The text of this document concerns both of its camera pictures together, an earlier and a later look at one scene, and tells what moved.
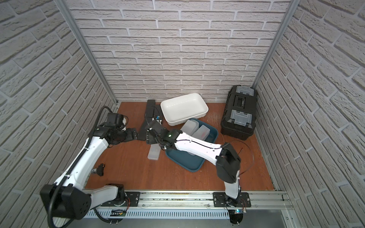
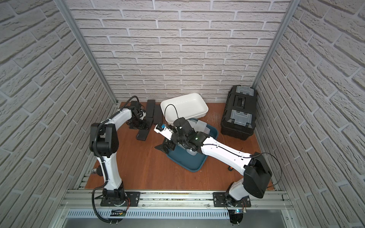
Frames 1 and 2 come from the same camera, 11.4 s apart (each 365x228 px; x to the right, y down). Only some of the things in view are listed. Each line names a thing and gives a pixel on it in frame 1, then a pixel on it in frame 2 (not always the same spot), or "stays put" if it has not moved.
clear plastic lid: x=154 y=152 to x=201 y=126
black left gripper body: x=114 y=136 to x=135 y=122
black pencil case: x=158 y=112 stays put
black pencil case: x=150 y=105 stays put
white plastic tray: x=177 y=109 stays put
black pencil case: x=142 y=133 stays put
